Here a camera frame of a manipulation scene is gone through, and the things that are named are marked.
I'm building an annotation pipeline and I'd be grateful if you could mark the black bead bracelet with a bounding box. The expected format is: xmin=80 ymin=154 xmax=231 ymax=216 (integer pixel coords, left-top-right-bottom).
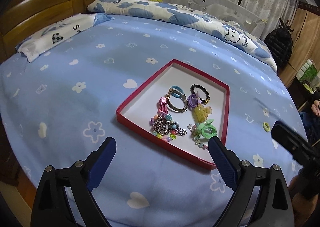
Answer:
xmin=190 ymin=83 xmax=210 ymax=106

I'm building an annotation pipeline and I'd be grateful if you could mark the blue hair tie ring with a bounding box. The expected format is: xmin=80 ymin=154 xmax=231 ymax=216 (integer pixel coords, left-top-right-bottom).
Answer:
xmin=170 ymin=85 xmax=186 ymax=100

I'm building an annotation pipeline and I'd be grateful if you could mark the red white jewelry tray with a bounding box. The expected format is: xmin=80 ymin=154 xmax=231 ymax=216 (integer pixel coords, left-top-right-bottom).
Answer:
xmin=115 ymin=58 xmax=231 ymax=170

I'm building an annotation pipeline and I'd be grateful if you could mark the blue patterned bed sheet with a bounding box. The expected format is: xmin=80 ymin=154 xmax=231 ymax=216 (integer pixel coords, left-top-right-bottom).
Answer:
xmin=1 ymin=16 xmax=305 ymax=226

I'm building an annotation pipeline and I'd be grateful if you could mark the green hair clip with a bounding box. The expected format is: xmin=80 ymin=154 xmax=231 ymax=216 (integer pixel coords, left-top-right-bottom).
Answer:
xmin=196 ymin=119 xmax=217 ymax=140

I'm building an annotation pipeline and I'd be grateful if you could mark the yellow hair claw clip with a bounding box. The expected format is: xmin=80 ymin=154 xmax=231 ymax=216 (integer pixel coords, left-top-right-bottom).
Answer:
xmin=194 ymin=103 xmax=212 ymax=123

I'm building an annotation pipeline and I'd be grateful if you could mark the black backpack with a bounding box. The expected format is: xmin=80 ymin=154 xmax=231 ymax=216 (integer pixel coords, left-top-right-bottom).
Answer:
xmin=264 ymin=18 xmax=293 ymax=69

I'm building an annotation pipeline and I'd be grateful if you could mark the wooden wardrobe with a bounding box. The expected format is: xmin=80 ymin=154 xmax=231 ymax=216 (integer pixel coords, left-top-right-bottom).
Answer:
xmin=278 ymin=2 xmax=320 ymax=87

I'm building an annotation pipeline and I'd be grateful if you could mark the purple hair claw clip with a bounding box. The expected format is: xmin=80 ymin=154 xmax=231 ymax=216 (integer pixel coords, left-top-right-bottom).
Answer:
xmin=187 ymin=92 xmax=202 ymax=109

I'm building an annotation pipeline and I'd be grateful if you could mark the blue white cloud quilt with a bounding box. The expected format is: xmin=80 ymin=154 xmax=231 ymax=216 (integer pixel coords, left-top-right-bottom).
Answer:
xmin=87 ymin=0 xmax=277 ymax=72

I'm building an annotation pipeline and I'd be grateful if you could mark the pink hair clip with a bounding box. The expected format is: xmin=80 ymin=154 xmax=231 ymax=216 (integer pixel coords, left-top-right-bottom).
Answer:
xmin=158 ymin=96 xmax=168 ymax=114

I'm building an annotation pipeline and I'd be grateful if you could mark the dark metal bangle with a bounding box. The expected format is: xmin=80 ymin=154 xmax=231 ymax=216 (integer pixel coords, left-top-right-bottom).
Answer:
xmin=166 ymin=89 xmax=188 ymax=113

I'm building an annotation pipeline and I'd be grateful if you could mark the white printed pillow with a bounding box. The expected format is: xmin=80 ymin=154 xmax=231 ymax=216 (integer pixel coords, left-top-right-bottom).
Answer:
xmin=15 ymin=12 xmax=113 ymax=62

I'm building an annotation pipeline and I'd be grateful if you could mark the colorful bead bracelet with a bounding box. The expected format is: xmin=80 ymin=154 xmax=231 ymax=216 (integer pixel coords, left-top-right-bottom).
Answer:
xmin=149 ymin=113 xmax=180 ymax=143

